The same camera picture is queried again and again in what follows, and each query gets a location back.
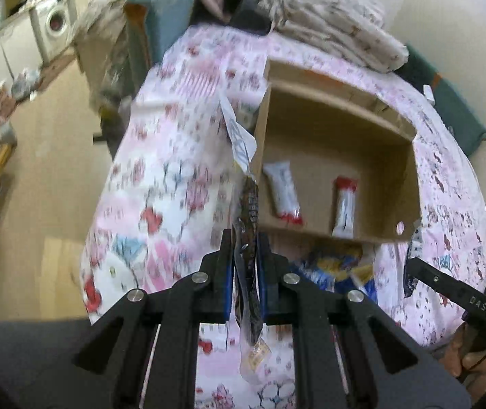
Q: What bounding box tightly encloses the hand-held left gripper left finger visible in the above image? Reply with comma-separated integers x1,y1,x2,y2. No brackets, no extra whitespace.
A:
72,229,236,409

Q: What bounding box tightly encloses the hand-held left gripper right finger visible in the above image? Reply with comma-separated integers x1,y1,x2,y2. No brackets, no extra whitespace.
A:
257,232,471,409

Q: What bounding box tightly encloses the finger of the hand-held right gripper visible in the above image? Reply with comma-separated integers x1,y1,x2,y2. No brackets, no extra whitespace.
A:
405,257,467,307

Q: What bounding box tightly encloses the blue yellow snack bag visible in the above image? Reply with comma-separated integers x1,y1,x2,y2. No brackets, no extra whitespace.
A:
287,245,375,303

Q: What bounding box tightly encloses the dark clear snack packet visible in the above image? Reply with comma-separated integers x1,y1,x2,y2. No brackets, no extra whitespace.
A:
219,91,272,386

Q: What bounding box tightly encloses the cardboard box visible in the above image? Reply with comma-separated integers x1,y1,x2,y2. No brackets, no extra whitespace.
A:
252,57,422,245

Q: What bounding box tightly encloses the person's right hand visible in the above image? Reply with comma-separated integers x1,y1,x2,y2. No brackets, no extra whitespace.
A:
442,321,486,388

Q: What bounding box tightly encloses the white red snack bar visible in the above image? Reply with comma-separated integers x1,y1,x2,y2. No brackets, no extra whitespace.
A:
331,177,358,238
263,161,304,225

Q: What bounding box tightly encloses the pink cartoon printed blanket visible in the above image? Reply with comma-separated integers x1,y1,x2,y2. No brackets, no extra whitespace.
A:
80,26,486,409

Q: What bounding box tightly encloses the teal mat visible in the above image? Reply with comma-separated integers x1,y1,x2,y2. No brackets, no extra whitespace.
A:
392,45,486,158

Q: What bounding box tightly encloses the folded floral quilt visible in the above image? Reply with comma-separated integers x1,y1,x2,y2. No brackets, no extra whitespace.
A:
266,0,410,74

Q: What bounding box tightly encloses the teal chair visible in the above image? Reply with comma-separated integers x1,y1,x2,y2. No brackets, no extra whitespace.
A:
123,0,198,94

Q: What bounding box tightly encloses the dark cloth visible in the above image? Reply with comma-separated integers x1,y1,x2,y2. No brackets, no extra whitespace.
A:
225,0,274,35

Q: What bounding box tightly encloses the white washing machine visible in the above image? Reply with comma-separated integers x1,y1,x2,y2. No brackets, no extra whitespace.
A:
32,0,78,62

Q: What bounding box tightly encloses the white cabinet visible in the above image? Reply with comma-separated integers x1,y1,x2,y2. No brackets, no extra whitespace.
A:
0,11,44,78

